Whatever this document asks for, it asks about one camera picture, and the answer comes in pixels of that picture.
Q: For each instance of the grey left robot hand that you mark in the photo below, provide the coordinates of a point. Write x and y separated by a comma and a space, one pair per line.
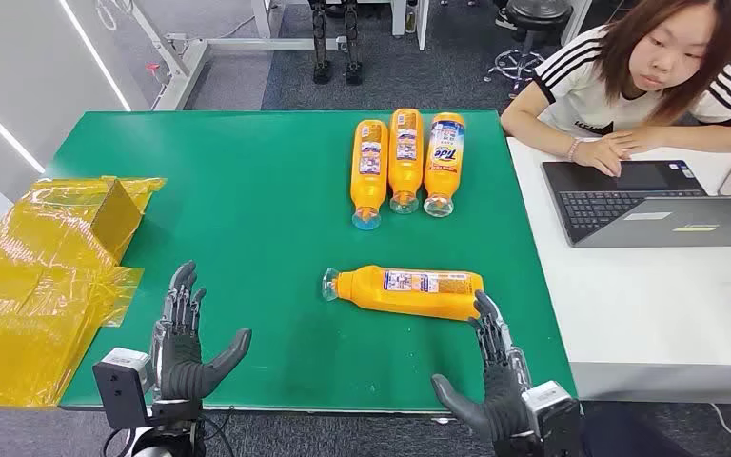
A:
179, 369

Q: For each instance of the green table mat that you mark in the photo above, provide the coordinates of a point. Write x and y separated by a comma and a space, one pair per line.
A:
246, 221

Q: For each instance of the black robot leg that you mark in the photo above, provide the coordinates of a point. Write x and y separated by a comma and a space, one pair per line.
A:
352, 44
321, 44

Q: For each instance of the person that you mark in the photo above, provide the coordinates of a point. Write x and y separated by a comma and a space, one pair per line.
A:
592, 88

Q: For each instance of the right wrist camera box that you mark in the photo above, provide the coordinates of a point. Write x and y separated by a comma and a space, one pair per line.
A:
558, 422

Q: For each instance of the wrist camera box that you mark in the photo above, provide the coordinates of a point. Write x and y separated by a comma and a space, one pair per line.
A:
558, 422
119, 388

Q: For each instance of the orange detergent bottle blue cap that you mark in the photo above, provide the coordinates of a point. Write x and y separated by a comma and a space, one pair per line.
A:
368, 186

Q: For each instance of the black round stool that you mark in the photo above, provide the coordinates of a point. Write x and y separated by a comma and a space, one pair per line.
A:
539, 11

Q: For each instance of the white metal stand frame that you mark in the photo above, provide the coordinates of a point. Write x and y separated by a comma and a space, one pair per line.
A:
189, 63

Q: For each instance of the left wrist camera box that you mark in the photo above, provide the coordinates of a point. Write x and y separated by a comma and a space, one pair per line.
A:
119, 388

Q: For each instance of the person's right hand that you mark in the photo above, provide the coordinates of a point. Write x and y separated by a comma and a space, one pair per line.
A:
599, 156

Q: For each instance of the grey open laptop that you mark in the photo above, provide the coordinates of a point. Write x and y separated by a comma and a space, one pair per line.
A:
674, 221

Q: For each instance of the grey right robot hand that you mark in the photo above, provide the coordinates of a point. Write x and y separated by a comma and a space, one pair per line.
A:
504, 403

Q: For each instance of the white background desk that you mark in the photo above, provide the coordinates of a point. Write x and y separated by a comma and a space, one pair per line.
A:
398, 16

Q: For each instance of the orange Tide label bottle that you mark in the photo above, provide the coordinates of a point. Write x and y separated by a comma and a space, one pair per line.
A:
444, 176

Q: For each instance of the yellow film wrapped box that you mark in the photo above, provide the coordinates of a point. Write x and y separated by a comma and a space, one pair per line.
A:
31, 284

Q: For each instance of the person's left hand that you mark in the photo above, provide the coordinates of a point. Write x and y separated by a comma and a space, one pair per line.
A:
636, 139

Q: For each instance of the small background bottle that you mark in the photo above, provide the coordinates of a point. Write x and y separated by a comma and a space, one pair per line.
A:
411, 19

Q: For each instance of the person's hand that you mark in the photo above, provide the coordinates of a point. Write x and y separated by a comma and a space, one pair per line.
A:
636, 139
599, 156

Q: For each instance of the white light strip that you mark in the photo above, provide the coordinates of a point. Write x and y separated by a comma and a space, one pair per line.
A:
3, 129
94, 57

